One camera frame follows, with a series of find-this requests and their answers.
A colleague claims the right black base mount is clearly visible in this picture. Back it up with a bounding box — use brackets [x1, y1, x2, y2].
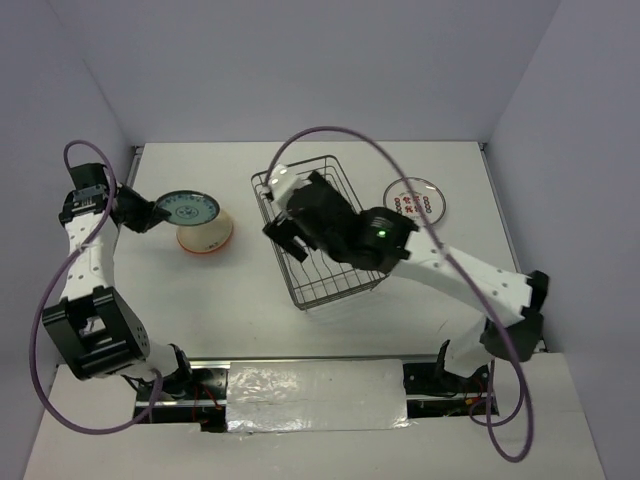
[403, 362, 489, 419]

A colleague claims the silver foil covered panel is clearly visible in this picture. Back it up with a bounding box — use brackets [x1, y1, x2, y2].
[226, 359, 409, 433]

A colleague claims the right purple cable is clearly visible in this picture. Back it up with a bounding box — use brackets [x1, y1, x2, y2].
[265, 125, 534, 462]

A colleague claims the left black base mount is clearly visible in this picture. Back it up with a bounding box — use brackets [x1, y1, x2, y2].
[141, 368, 228, 433]

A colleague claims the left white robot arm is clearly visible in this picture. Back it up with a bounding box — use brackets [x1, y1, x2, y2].
[42, 163, 196, 400]

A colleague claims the white plate with pink pattern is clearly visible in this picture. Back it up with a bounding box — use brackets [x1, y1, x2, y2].
[383, 177, 447, 225]

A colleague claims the cream plate with dark edge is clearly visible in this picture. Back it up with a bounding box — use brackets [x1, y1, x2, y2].
[176, 210, 234, 250]

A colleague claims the green rimmed white plate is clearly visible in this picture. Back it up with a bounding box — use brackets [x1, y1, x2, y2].
[156, 190, 221, 227]

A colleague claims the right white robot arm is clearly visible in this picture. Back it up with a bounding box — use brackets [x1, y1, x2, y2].
[263, 165, 549, 391]

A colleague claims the metal wire dish rack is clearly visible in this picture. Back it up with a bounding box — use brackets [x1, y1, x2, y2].
[272, 155, 386, 311]

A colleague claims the orange plate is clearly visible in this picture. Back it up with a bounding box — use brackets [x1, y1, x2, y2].
[176, 236, 232, 255]

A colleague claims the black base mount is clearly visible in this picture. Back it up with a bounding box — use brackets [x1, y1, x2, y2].
[141, 368, 228, 433]
[403, 362, 489, 419]

